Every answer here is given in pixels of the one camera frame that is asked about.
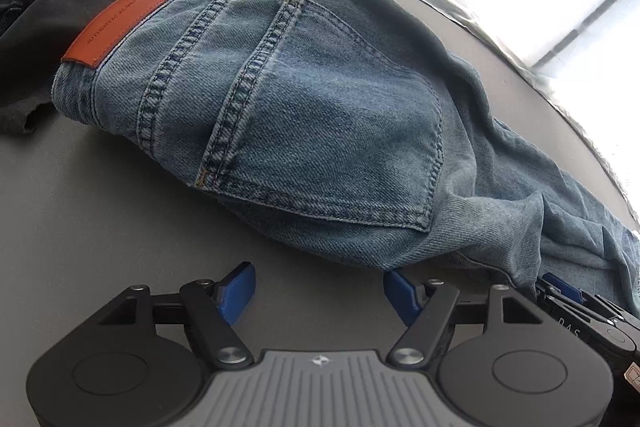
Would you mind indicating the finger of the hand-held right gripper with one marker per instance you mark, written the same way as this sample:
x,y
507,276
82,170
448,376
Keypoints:
x,y
562,285

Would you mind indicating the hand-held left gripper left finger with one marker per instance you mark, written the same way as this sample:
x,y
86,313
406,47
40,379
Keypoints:
x,y
237,293

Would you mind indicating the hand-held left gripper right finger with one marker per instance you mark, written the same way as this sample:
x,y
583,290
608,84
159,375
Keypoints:
x,y
404,298

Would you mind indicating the light blue denim jeans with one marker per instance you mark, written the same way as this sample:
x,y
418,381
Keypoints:
x,y
320,107

